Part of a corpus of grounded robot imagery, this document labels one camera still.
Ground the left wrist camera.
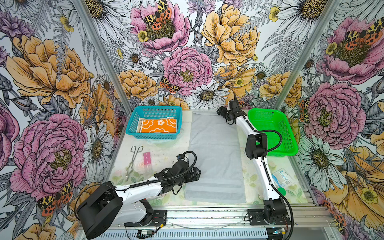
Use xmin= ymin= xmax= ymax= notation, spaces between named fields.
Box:
xmin=175 ymin=154 xmax=189 ymax=174

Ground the left aluminium frame post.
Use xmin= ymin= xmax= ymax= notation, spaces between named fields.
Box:
xmin=74 ymin=1 xmax=133 ymax=116

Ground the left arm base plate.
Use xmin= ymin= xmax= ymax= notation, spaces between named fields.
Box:
xmin=124 ymin=210 xmax=168 ymax=227

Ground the aluminium frame post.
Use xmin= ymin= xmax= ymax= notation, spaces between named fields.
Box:
xmin=74 ymin=1 xmax=133 ymax=116
xmin=273 ymin=1 xmax=341 ymax=110

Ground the aluminium front rail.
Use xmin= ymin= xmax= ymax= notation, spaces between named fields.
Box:
xmin=77 ymin=205 xmax=337 ymax=233

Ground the teal plastic basket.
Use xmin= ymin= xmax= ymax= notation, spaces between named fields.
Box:
xmin=126 ymin=106 xmax=183 ymax=140

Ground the grey cloth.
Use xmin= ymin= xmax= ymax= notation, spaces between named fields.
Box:
xmin=185 ymin=111 xmax=246 ymax=204

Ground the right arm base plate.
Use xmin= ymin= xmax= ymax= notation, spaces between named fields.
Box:
xmin=247 ymin=209 xmax=291 ymax=226

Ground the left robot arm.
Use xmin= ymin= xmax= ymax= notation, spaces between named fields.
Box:
xmin=75 ymin=151 xmax=201 ymax=240

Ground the orange white towel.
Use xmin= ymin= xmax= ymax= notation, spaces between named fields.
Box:
xmin=137 ymin=118 xmax=178 ymax=134

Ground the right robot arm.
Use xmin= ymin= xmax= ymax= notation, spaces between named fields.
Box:
xmin=217 ymin=97 xmax=294 ymax=230

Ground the green plastic basket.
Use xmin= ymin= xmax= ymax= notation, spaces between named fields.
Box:
xmin=248 ymin=109 xmax=299 ymax=157

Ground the pink small eraser block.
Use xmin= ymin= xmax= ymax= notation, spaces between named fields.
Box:
xmin=143 ymin=152 xmax=152 ymax=166

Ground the right aluminium frame post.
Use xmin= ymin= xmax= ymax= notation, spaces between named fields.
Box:
xmin=273 ymin=1 xmax=341 ymax=110

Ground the small green circuit board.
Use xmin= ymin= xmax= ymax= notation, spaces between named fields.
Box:
xmin=137 ymin=230 xmax=153 ymax=238

